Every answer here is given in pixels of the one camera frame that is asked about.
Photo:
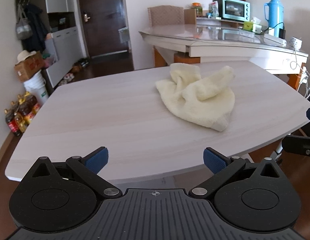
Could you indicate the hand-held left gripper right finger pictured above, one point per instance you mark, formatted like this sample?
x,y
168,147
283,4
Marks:
x,y
215,163

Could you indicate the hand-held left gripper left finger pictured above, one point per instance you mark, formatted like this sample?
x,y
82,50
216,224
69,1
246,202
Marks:
x,y
97,161

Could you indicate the cream terry towel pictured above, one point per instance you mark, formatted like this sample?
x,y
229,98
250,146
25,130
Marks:
x,y
195,97

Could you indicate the metal table leg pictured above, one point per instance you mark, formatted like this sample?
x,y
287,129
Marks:
x,y
280,147

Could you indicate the white dotted mug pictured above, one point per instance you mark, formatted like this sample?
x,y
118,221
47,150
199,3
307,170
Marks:
x,y
295,42

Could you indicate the white power strip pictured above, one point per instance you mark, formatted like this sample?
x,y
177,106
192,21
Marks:
x,y
275,40

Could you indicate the black power adapter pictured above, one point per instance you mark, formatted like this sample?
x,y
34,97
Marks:
x,y
282,33

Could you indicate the group of cooking oil bottles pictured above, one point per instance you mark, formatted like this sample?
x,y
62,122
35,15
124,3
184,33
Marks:
x,y
21,115

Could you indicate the row of shoes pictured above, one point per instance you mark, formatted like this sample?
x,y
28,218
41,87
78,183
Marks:
x,y
74,68

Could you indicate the white plastic bucket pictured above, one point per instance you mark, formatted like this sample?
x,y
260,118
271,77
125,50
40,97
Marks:
x,y
37,86

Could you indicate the blue thermos flask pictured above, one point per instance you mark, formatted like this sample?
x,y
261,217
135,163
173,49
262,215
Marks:
x,y
274,17

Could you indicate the green tissue box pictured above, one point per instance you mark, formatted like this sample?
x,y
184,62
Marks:
x,y
252,26

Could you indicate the colourful bag pile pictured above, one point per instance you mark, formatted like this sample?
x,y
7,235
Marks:
x,y
49,60

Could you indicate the white glass-topped dining table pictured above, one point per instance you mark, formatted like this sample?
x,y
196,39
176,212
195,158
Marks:
x,y
220,43

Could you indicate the large printed cardboard box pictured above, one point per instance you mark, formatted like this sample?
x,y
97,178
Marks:
x,y
29,67

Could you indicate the straw hat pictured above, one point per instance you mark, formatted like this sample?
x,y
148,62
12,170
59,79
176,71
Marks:
x,y
25,55

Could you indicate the teal toaster oven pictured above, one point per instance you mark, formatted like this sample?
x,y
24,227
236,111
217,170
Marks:
x,y
235,8

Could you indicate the grey storage cabinet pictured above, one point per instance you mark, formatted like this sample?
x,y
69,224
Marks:
x,y
62,30

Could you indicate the printed snack bag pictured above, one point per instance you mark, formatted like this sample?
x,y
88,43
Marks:
x,y
213,9

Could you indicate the dark brown door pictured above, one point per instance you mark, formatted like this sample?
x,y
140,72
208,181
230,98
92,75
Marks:
x,y
102,17

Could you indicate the dark hanging coat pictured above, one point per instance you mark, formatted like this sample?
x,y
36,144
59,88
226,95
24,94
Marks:
x,y
37,27

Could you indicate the small brown cardboard box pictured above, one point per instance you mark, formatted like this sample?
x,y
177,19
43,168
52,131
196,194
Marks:
x,y
190,17

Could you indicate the grey hanging bag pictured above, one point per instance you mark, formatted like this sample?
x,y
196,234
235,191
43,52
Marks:
x,y
23,28

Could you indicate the green-filled glass jar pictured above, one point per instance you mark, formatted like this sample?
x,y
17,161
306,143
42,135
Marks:
x,y
197,9

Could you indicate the beige woven chair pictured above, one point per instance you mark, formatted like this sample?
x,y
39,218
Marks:
x,y
166,16

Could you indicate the white wall-mounted box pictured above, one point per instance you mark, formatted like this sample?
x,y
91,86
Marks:
x,y
122,35

